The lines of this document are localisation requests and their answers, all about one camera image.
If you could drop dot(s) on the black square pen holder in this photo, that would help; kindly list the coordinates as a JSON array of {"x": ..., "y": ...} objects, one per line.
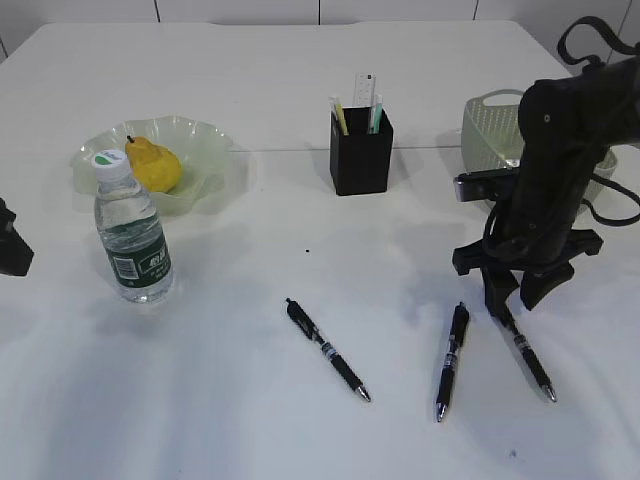
[{"x": 359, "y": 162}]

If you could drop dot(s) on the green woven plastic basket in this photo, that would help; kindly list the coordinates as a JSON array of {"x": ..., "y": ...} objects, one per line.
[{"x": 490, "y": 130}]

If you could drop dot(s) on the black pen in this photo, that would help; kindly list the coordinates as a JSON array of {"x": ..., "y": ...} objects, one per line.
[
  {"x": 460, "y": 321},
  {"x": 313, "y": 333},
  {"x": 528, "y": 355}
]

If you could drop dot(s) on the yellow pear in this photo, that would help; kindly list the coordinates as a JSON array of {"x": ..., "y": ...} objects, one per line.
[{"x": 155, "y": 166}]

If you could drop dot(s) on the clear plastic ruler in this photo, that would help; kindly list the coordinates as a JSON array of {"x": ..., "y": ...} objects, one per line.
[{"x": 364, "y": 90}]

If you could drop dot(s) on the clear water bottle green label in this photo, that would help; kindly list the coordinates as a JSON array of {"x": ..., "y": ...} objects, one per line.
[{"x": 130, "y": 230}]

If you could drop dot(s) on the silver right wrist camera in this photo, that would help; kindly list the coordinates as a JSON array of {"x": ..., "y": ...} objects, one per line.
[{"x": 493, "y": 185}]

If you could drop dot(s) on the green wavy glass plate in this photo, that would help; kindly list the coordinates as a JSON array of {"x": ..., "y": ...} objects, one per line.
[{"x": 211, "y": 176}]

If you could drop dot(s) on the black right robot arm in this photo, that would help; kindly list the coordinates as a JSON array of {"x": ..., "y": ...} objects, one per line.
[{"x": 568, "y": 126}]

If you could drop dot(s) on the teal utility knife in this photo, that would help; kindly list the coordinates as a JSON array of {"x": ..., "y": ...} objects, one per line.
[{"x": 376, "y": 114}]

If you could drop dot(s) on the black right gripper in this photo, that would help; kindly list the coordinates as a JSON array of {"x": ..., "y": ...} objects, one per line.
[{"x": 542, "y": 274}]

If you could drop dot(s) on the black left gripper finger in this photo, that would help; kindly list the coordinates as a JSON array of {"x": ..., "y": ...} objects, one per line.
[{"x": 15, "y": 254}]

